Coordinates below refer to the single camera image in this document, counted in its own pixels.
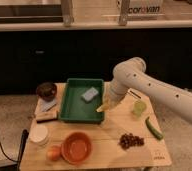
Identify orange peach fruit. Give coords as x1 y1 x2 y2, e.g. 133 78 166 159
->
46 145 61 161

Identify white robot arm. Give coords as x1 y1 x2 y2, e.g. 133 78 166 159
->
108 57 192 124

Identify dark brown bowl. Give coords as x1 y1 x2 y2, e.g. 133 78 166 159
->
36 82 57 102

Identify green chili pepper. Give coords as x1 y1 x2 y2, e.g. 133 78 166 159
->
145 117 163 141

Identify bunch of dark grapes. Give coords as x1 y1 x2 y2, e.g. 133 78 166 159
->
119 133 144 150

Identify yellow banana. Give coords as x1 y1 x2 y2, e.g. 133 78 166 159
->
96 103 110 113

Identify green plastic tray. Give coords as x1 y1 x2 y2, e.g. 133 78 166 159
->
58 78 104 124

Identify black cable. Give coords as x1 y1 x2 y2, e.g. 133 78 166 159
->
0 120 19 164

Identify corovan cardboard box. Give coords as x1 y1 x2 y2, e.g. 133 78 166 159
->
125 0 163 21

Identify blue sponge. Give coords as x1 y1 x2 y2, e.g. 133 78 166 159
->
81 87 99 102

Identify light green cup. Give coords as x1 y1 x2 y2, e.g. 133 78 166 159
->
132 100 147 117

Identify red bowl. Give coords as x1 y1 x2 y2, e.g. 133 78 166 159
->
61 132 92 165

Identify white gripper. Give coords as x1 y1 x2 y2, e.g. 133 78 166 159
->
104 88 126 109

